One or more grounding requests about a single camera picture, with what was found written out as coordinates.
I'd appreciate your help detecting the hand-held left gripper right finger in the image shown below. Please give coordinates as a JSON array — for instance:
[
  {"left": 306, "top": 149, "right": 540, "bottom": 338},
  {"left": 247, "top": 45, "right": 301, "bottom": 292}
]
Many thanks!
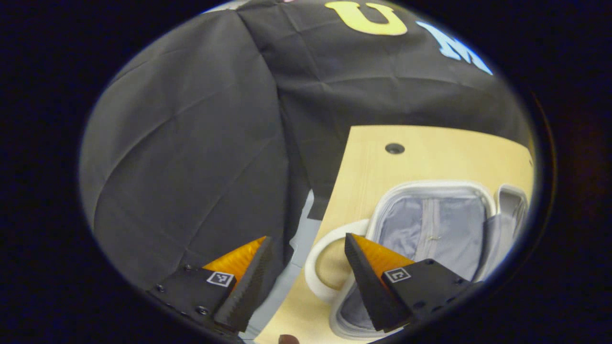
[{"left": 344, "top": 233, "right": 474, "bottom": 333}]

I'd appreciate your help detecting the white suitcase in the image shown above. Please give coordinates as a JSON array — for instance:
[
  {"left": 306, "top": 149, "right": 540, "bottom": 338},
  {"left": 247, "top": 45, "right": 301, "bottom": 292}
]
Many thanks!
[{"left": 304, "top": 180, "right": 530, "bottom": 341}]

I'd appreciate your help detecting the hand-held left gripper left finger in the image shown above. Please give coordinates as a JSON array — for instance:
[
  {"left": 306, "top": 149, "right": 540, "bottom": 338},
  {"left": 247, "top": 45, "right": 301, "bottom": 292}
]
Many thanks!
[{"left": 146, "top": 236, "right": 276, "bottom": 334}]

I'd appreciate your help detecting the black backdrop cloth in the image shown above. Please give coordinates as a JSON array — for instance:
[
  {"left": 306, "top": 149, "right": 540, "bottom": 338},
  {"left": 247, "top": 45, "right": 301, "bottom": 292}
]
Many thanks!
[{"left": 79, "top": 0, "right": 534, "bottom": 293}]

